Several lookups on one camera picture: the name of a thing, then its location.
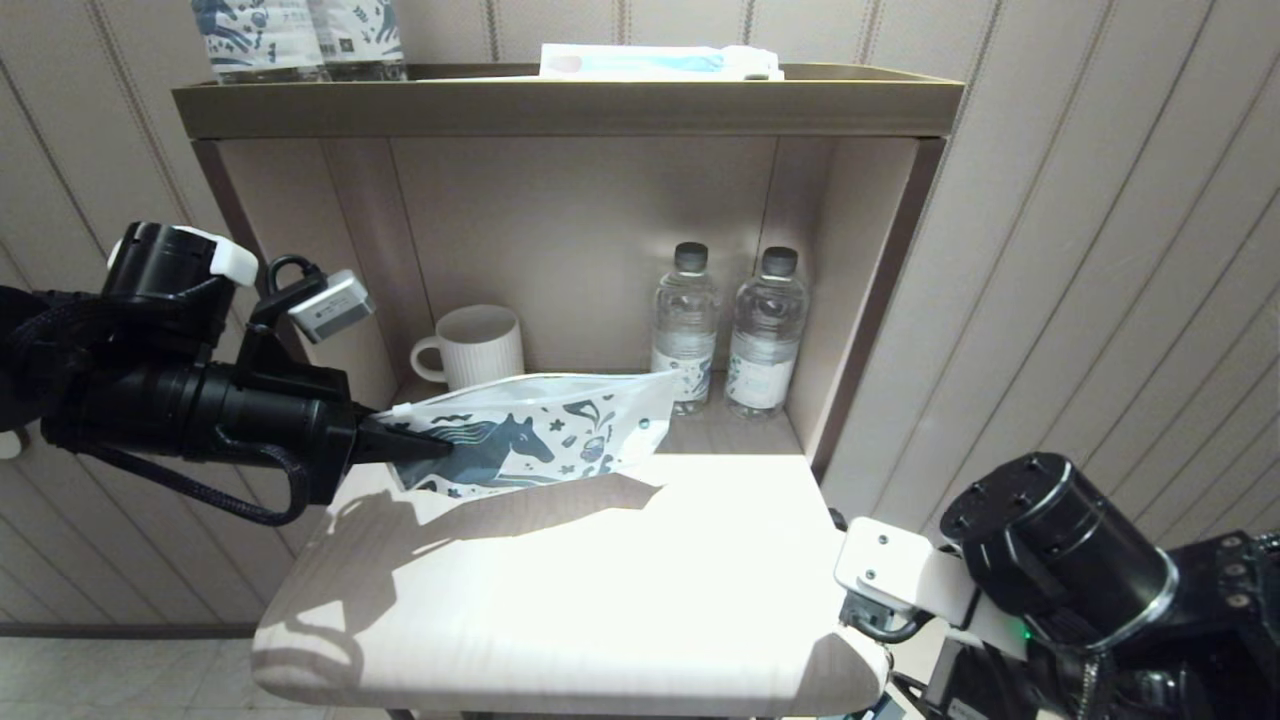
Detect clear water bottle black cap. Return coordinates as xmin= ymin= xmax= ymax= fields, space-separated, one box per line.
xmin=726 ymin=247 xmax=809 ymax=421
xmin=650 ymin=242 xmax=721 ymax=416

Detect white packet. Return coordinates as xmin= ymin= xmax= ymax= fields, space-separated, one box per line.
xmin=540 ymin=44 xmax=784 ymax=82

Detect water bottle blue print label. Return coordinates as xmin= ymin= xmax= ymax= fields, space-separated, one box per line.
xmin=308 ymin=0 xmax=408 ymax=83

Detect patterned pouches on top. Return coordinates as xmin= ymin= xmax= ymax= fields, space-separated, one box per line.
xmin=190 ymin=0 xmax=326 ymax=85

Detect beige wooden shelf unit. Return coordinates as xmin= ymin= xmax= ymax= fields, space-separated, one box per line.
xmin=172 ymin=62 xmax=966 ymax=719

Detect white ribbed ceramic mug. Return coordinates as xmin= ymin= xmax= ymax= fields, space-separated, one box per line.
xmin=411 ymin=305 xmax=526 ymax=393

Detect horse print plastic pouch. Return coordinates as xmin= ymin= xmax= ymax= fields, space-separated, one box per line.
xmin=375 ymin=370 xmax=686 ymax=499

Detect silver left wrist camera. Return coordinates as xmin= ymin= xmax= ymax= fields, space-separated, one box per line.
xmin=288 ymin=268 xmax=376 ymax=345

